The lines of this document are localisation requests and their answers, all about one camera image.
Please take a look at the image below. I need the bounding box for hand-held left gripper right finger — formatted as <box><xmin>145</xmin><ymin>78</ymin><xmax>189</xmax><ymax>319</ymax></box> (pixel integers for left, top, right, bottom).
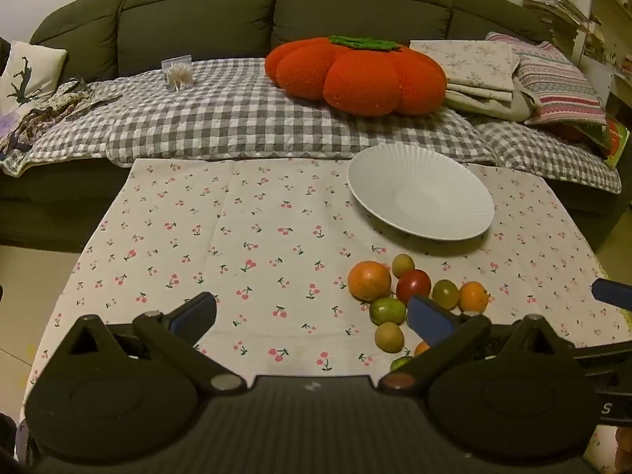
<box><xmin>378</xmin><ymin>295</ymin><xmax>576</xmax><ymax>396</ymax></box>

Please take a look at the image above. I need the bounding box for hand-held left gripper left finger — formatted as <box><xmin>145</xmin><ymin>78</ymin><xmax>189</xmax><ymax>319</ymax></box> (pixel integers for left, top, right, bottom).
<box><xmin>64</xmin><ymin>292</ymin><xmax>248</xmax><ymax>396</ymax></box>

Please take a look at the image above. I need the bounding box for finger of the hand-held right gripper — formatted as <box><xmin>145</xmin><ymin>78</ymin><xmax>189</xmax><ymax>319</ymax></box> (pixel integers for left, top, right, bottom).
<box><xmin>591</xmin><ymin>278</ymin><xmax>632</xmax><ymax>310</ymax></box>
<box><xmin>573</xmin><ymin>340</ymin><xmax>632</xmax><ymax>363</ymax></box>

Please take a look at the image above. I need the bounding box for green-brown tomato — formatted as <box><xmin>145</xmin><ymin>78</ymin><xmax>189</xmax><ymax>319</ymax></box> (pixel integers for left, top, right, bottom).
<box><xmin>432</xmin><ymin>279</ymin><xmax>460</xmax><ymax>310</ymax></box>

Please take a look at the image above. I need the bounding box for red tomato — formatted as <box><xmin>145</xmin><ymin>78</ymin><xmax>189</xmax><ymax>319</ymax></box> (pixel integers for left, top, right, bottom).
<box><xmin>396</xmin><ymin>269</ymin><xmax>432</xmax><ymax>305</ymax></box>

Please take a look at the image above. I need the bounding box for olive-brown round fruit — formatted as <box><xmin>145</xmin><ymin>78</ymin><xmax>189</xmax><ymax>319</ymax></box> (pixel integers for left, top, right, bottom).
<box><xmin>374</xmin><ymin>322</ymin><xmax>405</xmax><ymax>353</ymax></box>

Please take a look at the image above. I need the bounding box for large green fruit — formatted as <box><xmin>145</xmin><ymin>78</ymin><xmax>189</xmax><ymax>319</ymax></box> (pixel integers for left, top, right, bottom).
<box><xmin>369</xmin><ymin>297</ymin><xmax>408</xmax><ymax>325</ymax></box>

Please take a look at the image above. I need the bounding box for large orange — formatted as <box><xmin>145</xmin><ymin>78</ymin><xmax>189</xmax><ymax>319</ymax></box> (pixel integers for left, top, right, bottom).
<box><xmin>348</xmin><ymin>261</ymin><xmax>392</xmax><ymax>301</ymax></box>

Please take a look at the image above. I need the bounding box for white ribbed plate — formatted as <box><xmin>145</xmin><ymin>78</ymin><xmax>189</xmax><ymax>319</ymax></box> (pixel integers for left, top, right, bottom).
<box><xmin>347</xmin><ymin>143</ymin><xmax>495</xmax><ymax>242</ymax></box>

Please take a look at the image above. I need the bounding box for cherry print tablecloth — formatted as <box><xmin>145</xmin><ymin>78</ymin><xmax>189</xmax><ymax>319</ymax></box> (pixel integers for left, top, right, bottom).
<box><xmin>15</xmin><ymin>157</ymin><xmax>632</xmax><ymax>474</ymax></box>

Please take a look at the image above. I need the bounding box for green picture book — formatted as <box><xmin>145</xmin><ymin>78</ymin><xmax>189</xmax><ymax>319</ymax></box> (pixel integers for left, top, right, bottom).
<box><xmin>573</xmin><ymin>118</ymin><xmax>630</xmax><ymax>171</ymax></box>

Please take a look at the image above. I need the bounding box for grey checkered blanket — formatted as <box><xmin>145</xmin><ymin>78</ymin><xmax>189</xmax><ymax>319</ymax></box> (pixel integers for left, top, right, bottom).
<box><xmin>0</xmin><ymin>56</ymin><xmax>623</xmax><ymax>193</ymax></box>

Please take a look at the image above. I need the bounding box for striped patterned pillow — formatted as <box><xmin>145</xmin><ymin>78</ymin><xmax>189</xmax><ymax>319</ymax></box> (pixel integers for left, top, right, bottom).
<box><xmin>486</xmin><ymin>32</ymin><xmax>608</xmax><ymax>126</ymax></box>

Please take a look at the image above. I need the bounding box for folded beige cloth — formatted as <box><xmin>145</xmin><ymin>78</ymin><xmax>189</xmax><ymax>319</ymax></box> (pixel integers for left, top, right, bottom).
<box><xmin>444</xmin><ymin>81</ymin><xmax>539</xmax><ymax>122</ymax></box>

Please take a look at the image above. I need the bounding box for orange pumpkin cushion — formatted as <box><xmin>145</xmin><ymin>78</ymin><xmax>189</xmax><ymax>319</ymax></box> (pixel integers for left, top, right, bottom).
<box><xmin>265</xmin><ymin>36</ymin><xmax>448</xmax><ymax>117</ymax></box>

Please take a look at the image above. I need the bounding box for crumpled floral cloth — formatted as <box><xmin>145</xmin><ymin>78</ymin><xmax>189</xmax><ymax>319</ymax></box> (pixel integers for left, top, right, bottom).
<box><xmin>0</xmin><ymin>78</ymin><xmax>124</xmax><ymax>176</ymax></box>

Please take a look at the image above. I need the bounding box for folded floral cloth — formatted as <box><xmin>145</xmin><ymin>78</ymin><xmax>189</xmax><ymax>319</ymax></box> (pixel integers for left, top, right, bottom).
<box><xmin>409</xmin><ymin>39</ymin><xmax>521</xmax><ymax>94</ymax></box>

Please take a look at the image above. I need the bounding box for bookshelf with books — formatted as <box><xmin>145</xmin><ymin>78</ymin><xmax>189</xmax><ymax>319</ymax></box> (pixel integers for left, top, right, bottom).
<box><xmin>575</xmin><ymin>0</ymin><xmax>632</xmax><ymax>109</ymax></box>

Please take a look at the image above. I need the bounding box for stack of papers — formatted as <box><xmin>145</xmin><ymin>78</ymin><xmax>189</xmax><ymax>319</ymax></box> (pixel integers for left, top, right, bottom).
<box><xmin>522</xmin><ymin>0</ymin><xmax>600</xmax><ymax>55</ymax></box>

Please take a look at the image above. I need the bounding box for white printed pillow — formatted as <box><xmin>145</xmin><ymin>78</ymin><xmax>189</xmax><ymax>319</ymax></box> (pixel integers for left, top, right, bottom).
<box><xmin>0</xmin><ymin>40</ymin><xmax>67</xmax><ymax>117</ymax></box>

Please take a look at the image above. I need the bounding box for dark green sofa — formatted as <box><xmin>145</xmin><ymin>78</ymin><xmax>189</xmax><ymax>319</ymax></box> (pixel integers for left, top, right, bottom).
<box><xmin>0</xmin><ymin>0</ymin><xmax>625</xmax><ymax>255</ymax></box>

